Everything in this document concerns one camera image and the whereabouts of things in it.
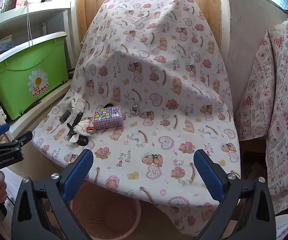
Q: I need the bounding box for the white hanging cord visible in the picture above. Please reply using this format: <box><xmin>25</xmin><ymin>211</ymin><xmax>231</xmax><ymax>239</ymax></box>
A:
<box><xmin>26</xmin><ymin>1</ymin><xmax>33</xmax><ymax>48</ymax></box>

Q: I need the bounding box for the green plastic storage box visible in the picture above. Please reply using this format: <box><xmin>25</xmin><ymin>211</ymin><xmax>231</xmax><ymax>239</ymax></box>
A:
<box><xmin>0</xmin><ymin>31</ymin><xmax>69</xmax><ymax>120</ymax></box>

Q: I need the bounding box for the purple patterned box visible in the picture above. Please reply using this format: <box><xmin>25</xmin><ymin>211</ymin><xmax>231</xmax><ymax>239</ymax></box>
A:
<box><xmin>93</xmin><ymin>106</ymin><xmax>124</xmax><ymax>130</ymax></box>

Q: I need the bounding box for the black hand tool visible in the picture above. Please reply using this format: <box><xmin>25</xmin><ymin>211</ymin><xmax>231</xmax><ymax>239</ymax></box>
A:
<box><xmin>66</xmin><ymin>114</ymin><xmax>82</xmax><ymax>137</ymax></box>

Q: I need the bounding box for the red print patterned cloth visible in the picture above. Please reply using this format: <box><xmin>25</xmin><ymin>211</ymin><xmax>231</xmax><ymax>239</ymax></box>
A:
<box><xmin>235</xmin><ymin>27</ymin><xmax>288</xmax><ymax>214</ymax></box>

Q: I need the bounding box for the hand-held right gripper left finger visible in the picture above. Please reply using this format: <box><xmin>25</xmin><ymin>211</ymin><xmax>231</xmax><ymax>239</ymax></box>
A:
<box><xmin>11</xmin><ymin>149</ymin><xmax>95</xmax><ymax>240</ymax></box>

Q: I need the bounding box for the bear print cloth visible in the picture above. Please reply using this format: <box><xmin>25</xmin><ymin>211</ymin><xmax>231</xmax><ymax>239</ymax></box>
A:
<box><xmin>31</xmin><ymin>0</ymin><xmax>242</xmax><ymax>237</ymax></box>

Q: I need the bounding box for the white tissue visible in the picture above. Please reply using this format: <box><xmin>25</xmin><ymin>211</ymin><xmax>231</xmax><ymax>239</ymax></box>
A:
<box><xmin>69</xmin><ymin>119</ymin><xmax>93</xmax><ymax>143</ymax></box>
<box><xmin>71</xmin><ymin>92</ymin><xmax>86</xmax><ymax>113</ymax></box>

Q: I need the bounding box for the white shelf unit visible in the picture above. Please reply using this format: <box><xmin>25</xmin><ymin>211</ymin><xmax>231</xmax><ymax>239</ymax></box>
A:
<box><xmin>0</xmin><ymin>1</ymin><xmax>79</xmax><ymax>140</ymax></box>

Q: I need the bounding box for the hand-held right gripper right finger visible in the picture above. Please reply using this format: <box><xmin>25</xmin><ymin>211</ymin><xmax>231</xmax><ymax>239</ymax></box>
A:
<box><xmin>193</xmin><ymin>149</ymin><xmax>277</xmax><ymax>240</ymax></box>

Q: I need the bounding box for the pink wastebasket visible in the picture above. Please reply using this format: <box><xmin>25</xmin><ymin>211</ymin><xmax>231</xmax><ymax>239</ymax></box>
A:
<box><xmin>70</xmin><ymin>180</ymin><xmax>142</xmax><ymax>240</ymax></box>

